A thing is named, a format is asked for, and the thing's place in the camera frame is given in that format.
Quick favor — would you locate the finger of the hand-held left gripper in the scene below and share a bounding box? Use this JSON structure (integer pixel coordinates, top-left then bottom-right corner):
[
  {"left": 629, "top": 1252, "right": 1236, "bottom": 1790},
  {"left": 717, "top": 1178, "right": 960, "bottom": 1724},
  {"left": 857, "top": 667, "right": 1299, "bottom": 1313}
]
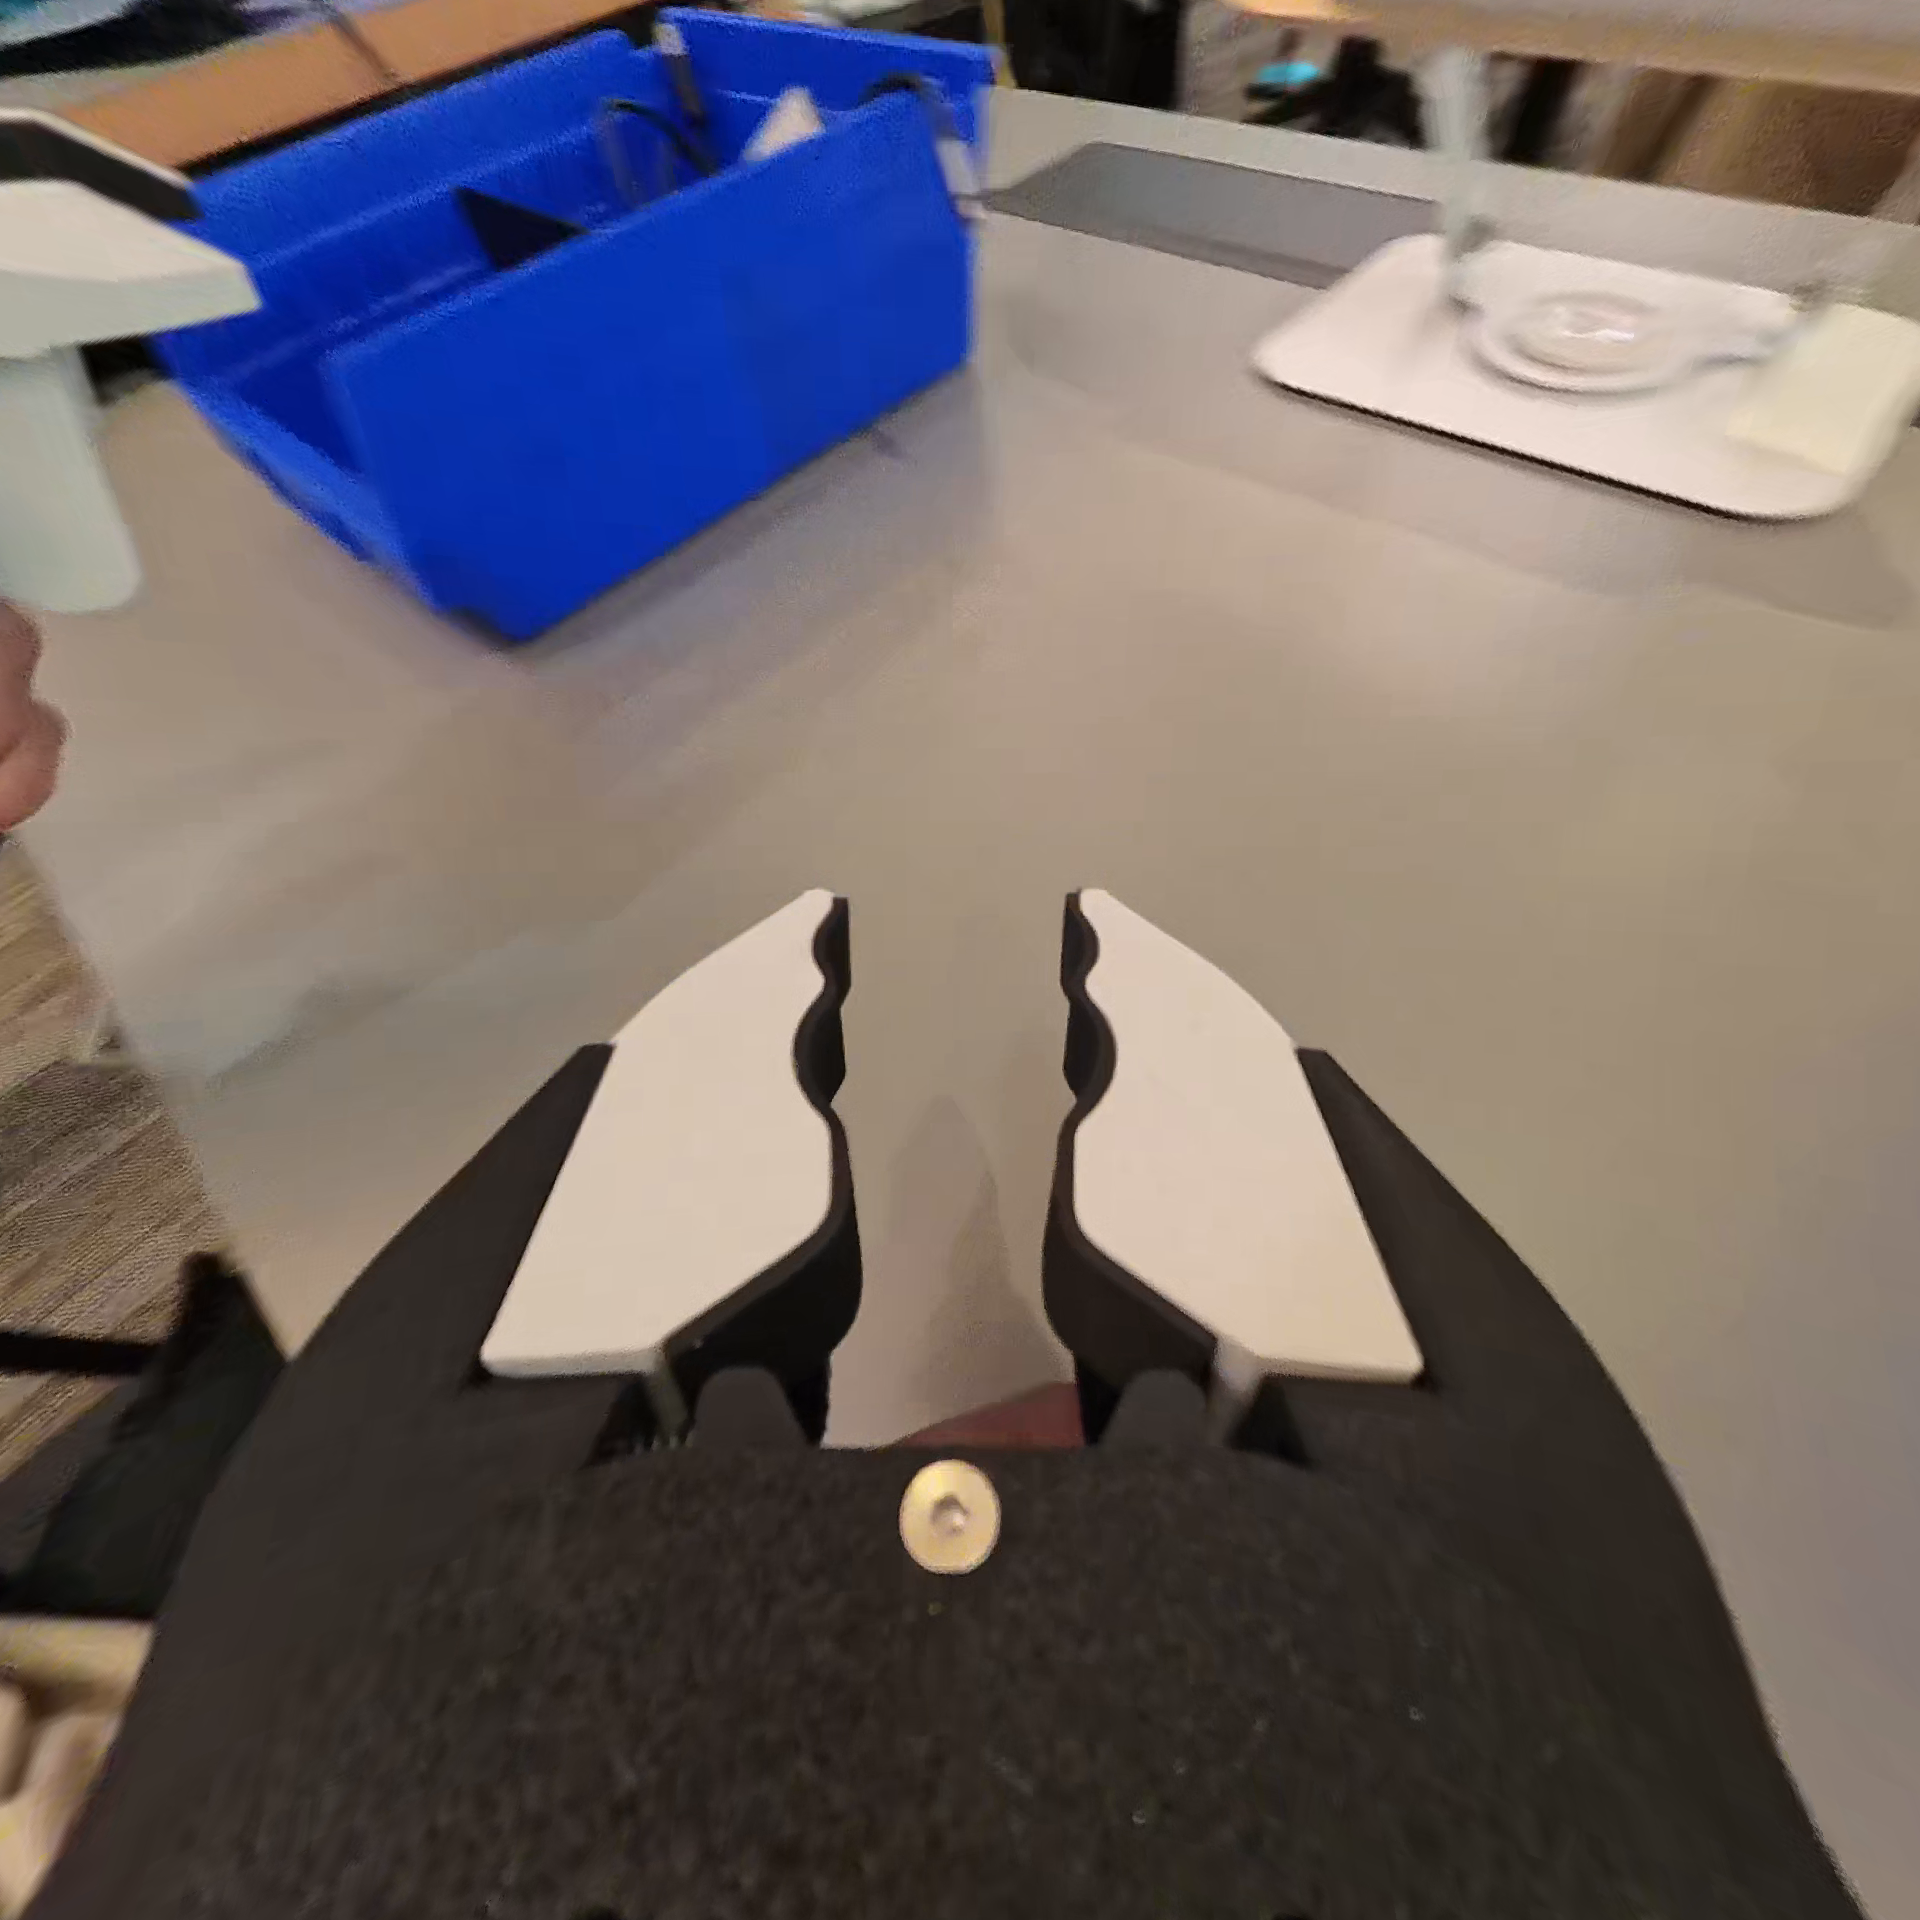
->
[
  {"left": 0, "top": 180, "right": 266, "bottom": 361},
  {"left": 0, "top": 108, "right": 201, "bottom": 225}
]

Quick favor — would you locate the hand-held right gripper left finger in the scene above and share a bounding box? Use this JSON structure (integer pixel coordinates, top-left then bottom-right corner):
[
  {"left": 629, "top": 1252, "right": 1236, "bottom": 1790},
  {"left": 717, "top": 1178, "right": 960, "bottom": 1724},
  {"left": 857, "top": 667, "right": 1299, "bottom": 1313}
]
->
[{"left": 480, "top": 889, "right": 865, "bottom": 1427}]

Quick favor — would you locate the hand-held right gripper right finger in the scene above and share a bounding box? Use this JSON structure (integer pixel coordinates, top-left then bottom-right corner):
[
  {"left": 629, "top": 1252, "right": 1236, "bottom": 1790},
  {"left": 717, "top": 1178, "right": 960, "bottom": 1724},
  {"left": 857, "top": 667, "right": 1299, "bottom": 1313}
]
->
[{"left": 1042, "top": 888, "right": 1427, "bottom": 1445}]

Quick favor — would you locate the blue plastic bin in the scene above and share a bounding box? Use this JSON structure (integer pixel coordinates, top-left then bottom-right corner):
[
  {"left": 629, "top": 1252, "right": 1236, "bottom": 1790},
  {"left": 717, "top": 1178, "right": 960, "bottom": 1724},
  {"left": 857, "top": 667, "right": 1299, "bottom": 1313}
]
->
[{"left": 150, "top": 8, "right": 1000, "bottom": 648}]

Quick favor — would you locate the person's left hand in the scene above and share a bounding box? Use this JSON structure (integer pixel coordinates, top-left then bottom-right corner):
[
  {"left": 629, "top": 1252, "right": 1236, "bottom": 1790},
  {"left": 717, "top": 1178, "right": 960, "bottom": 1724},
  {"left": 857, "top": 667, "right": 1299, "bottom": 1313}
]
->
[{"left": 0, "top": 598, "right": 69, "bottom": 829}]

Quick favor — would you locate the wooden board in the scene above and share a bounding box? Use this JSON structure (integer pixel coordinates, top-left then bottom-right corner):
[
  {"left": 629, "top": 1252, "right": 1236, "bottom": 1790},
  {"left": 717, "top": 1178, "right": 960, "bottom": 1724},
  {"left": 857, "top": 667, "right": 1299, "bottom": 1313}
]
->
[{"left": 59, "top": 0, "right": 646, "bottom": 166}]

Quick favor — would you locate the beige hoodie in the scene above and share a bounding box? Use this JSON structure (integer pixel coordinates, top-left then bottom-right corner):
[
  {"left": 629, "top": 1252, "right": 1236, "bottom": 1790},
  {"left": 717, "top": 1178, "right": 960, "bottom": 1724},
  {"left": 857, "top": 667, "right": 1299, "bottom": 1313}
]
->
[{"left": 0, "top": 1620, "right": 154, "bottom": 1877}]

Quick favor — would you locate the wooden document stand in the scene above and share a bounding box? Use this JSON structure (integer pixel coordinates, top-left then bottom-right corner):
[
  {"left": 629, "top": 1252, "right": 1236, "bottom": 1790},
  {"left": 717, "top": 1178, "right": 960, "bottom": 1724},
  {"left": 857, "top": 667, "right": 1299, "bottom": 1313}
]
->
[{"left": 1201, "top": 0, "right": 1920, "bottom": 521}]

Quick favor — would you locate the cardboard box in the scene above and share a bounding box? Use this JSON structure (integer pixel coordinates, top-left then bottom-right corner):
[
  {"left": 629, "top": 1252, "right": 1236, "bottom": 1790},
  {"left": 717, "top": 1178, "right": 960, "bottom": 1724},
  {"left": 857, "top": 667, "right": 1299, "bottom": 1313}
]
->
[{"left": 1590, "top": 67, "right": 1920, "bottom": 219}]

